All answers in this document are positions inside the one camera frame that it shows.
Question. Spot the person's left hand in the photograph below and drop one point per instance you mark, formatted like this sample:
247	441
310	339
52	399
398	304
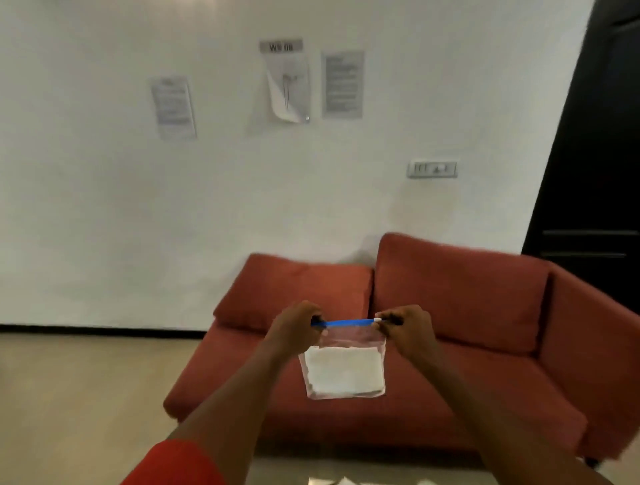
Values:
295	332

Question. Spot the person's right hand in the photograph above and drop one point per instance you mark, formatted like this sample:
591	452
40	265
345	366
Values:
412	335

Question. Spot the clear zip bag blue seal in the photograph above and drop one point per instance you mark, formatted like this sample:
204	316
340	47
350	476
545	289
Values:
345	340

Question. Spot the person's right forearm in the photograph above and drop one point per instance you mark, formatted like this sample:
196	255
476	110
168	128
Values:
500	434

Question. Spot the person's left forearm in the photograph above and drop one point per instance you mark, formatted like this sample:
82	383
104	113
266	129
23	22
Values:
230	419

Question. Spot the small red sofa cushion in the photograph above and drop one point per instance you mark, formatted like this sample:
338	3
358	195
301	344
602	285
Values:
290	285

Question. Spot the large red sofa cushion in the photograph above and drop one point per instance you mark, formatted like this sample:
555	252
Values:
460	290

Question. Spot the red fabric sofa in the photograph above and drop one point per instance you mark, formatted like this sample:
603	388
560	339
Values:
550	389

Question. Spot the red sweater sleeve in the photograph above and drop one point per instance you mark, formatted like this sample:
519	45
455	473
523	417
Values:
170	467

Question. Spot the black skirting board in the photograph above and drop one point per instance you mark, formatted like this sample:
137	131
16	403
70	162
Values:
100	331

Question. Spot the black wooden door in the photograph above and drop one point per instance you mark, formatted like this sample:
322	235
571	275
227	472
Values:
595	175

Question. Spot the paper sheet with figure drawing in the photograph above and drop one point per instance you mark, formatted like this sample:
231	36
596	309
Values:
287	85

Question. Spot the tall printed text paper sheet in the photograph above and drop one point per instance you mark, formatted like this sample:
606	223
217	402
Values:
343	85

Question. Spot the short printed text paper sheet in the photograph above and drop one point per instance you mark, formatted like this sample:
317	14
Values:
173	107

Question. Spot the grey label sign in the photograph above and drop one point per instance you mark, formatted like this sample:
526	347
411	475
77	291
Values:
281	46

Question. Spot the white wall switch plate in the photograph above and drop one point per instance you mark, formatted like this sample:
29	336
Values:
432	169

